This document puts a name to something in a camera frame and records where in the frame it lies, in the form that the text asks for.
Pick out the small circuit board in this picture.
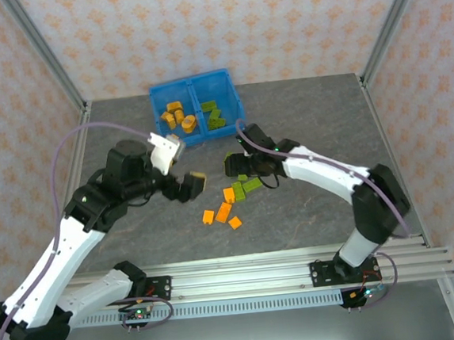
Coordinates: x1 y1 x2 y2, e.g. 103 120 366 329
117 305 155 334
340 283 387 311

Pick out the grey metal base panel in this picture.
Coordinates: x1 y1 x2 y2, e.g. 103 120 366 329
29 293 454 340

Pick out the aluminium table side rail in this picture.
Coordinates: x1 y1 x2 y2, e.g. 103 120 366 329
357 68 433 253
52 101 103 217

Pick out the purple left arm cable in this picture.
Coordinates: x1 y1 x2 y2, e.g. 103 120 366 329
0 117 177 340

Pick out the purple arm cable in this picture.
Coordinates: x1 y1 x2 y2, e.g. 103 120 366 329
234 104 418 319
0 117 177 340

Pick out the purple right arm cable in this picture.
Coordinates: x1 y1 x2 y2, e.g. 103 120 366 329
234 104 418 319

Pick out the wide aluminium mounting rail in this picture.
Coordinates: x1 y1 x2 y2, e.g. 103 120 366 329
60 233 454 313

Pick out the slotted grey cable duct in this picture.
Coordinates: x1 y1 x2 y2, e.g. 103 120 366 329
71 289 346 330

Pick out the aluminium frame post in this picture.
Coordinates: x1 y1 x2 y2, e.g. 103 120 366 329
353 0 439 87
0 0 90 118

